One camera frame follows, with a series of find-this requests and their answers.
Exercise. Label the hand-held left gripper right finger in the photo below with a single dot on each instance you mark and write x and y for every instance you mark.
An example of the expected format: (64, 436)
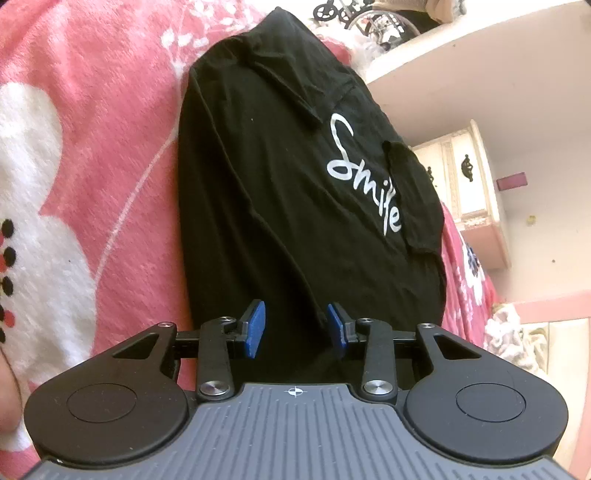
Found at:
(337, 330)

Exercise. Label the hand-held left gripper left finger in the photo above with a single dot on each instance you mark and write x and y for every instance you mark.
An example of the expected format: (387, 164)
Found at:
(256, 327)

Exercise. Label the black printed t-shirt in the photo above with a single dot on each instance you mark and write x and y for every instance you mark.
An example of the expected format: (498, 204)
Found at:
(277, 207)

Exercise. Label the white lace cloth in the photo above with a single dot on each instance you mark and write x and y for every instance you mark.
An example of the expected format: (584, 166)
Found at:
(515, 337)

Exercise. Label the cream nightstand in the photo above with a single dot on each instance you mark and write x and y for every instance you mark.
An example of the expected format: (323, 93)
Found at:
(471, 184)

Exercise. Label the pink floral blanket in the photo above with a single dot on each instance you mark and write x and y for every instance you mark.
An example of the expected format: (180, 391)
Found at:
(92, 138)

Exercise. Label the wheelchair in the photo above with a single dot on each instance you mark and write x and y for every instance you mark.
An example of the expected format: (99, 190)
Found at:
(369, 23)

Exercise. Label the beige towel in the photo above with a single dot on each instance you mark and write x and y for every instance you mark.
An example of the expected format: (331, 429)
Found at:
(429, 8)

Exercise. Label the small yellow wall sticker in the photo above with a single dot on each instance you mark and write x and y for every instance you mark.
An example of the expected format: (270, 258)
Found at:
(533, 220)

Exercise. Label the dark pink wall plate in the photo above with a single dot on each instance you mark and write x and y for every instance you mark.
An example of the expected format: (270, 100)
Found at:
(511, 181)

